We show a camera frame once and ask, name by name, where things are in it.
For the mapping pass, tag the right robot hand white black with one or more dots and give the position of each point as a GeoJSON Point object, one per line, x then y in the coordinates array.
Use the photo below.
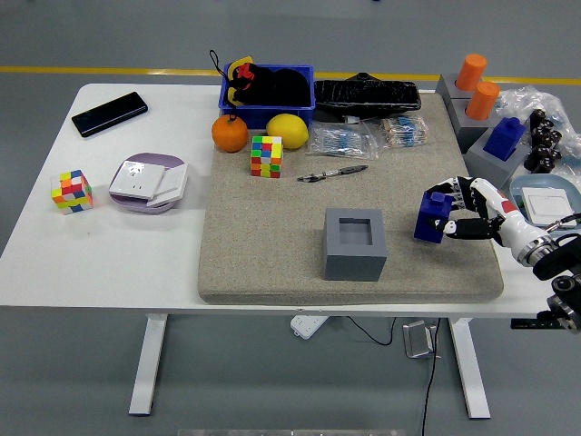
{"type": "Point", "coordinates": [508, 213]}

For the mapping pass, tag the blue square seal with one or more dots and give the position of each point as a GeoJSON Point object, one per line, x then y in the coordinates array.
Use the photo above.
{"type": "Point", "coordinates": [504, 138]}
{"type": "Point", "coordinates": [429, 208]}

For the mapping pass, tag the grey seal holder box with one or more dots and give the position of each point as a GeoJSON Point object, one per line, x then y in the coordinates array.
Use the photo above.
{"type": "Point", "coordinates": [354, 268]}
{"type": "Point", "coordinates": [490, 167]}
{"type": "Point", "coordinates": [447, 86]}
{"type": "Point", "coordinates": [467, 131]}

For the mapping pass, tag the orange cylinder seal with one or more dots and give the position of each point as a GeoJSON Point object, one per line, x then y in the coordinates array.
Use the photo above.
{"type": "Point", "coordinates": [471, 72]}
{"type": "Point", "coordinates": [482, 101]}

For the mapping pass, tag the light blue plate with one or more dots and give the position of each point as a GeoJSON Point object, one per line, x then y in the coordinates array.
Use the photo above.
{"type": "Point", "coordinates": [535, 181]}

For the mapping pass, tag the dark brown knobs pile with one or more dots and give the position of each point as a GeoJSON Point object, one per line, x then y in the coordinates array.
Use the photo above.
{"type": "Point", "coordinates": [542, 145]}

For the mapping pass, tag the black table control panel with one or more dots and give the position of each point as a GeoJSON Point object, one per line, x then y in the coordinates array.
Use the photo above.
{"type": "Point", "coordinates": [526, 324]}

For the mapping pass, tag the clear plastic bag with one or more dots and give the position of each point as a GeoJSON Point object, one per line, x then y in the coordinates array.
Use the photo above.
{"type": "Point", "coordinates": [522, 97]}

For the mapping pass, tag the small resistor bag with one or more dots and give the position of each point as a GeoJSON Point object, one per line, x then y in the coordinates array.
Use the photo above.
{"type": "Point", "coordinates": [404, 131]}

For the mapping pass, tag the white table leg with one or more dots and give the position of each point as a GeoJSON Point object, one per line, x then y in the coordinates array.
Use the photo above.
{"type": "Point", "coordinates": [147, 363]}
{"type": "Point", "coordinates": [469, 368]}

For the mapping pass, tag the silver pen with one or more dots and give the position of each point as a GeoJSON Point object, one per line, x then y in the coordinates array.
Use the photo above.
{"type": "Point", "coordinates": [333, 173]}

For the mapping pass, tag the large resistor bag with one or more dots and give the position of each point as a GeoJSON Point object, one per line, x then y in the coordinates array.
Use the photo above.
{"type": "Point", "coordinates": [340, 141]}

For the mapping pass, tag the black keyboard in plastic wrap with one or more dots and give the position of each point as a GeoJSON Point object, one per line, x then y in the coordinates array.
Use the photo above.
{"type": "Point", "coordinates": [363, 95]}

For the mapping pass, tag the white power strip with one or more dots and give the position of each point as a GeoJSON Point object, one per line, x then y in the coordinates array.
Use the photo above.
{"type": "Point", "coordinates": [308, 326]}

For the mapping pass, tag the yellow lemon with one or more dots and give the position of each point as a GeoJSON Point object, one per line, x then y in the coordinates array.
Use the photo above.
{"type": "Point", "coordinates": [287, 131]}

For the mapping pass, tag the grey-brown mat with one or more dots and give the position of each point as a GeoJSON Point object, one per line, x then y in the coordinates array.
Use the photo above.
{"type": "Point", "coordinates": [272, 236]}

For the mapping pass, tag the aligned rubik's cube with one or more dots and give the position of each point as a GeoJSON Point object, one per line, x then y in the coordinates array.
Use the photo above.
{"type": "Point", "coordinates": [267, 156]}

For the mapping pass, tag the blue plastic bin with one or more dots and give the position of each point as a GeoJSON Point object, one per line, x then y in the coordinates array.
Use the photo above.
{"type": "Point", "coordinates": [254, 115]}

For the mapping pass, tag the orange fruit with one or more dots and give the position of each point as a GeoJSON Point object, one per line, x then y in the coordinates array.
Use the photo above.
{"type": "Point", "coordinates": [230, 134]}

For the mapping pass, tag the yellow plastic piece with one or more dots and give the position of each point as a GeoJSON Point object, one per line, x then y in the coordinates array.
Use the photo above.
{"type": "Point", "coordinates": [238, 63]}

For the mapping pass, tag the purple plate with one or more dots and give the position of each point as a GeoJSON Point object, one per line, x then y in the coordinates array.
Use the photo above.
{"type": "Point", "coordinates": [152, 158]}

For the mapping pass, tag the black smartphone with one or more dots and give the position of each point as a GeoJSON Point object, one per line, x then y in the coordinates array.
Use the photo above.
{"type": "Point", "coordinates": [109, 114]}

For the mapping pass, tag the twisted rubik's cube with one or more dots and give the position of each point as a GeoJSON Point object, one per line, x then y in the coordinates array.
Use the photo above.
{"type": "Point", "coordinates": [71, 193]}

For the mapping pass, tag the yellow floor tape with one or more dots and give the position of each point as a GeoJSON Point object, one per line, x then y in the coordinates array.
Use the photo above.
{"type": "Point", "coordinates": [91, 70]}

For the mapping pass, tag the white switch panel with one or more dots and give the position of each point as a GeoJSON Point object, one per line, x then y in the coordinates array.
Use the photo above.
{"type": "Point", "coordinates": [544, 204]}
{"type": "Point", "coordinates": [172, 181]}

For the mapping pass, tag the metal bracket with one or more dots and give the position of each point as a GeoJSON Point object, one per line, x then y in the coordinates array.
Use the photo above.
{"type": "Point", "coordinates": [420, 340]}

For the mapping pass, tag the white wall socket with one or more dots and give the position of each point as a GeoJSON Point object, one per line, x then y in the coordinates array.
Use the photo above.
{"type": "Point", "coordinates": [136, 179]}

